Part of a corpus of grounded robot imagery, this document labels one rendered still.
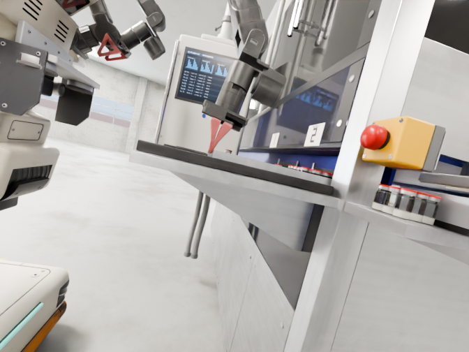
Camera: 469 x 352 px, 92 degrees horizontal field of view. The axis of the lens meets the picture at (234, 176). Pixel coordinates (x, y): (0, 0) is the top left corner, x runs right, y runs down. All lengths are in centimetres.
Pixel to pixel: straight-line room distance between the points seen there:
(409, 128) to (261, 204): 30
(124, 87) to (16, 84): 1027
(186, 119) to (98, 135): 955
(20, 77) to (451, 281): 107
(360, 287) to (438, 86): 42
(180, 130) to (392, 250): 120
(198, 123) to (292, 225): 100
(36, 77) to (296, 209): 68
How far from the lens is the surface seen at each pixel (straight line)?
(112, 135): 1085
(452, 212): 49
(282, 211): 54
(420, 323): 72
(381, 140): 42
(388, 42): 56
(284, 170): 49
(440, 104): 61
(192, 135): 142
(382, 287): 60
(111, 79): 1104
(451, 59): 64
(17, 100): 74
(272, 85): 53
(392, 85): 54
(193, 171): 41
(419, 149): 44
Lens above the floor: 91
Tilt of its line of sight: 4 degrees down
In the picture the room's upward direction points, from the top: 14 degrees clockwise
